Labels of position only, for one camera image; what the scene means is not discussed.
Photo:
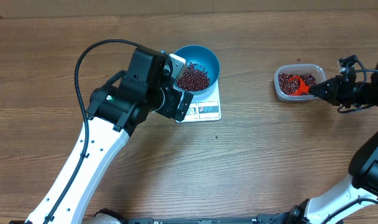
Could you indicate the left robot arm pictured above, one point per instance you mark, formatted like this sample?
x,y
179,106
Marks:
x,y
116,109

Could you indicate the white digital kitchen scale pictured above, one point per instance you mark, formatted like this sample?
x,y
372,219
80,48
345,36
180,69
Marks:
x,y
204,107

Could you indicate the red measuring scoop blue handle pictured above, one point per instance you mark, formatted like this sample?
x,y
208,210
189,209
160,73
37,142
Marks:
x,y
302,88

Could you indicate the red beans in bowl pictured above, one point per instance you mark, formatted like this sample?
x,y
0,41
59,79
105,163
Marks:
x,y
194,78

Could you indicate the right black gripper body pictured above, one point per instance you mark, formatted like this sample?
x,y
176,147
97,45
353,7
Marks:
x,y
327,90

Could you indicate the red adzuki beans in container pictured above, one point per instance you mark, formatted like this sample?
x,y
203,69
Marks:
x,y
288,87

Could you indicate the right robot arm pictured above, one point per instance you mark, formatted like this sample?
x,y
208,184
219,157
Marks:
x,y
356,191

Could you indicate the clear plastic container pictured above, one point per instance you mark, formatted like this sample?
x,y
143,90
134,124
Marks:
x,y
297,69

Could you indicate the blue bowl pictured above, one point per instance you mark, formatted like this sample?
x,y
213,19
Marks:
x,y
203,56

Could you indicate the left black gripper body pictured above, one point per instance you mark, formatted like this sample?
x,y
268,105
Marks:
x,y
179,107

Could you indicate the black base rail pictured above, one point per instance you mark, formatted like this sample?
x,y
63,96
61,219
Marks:
x,y
108,216

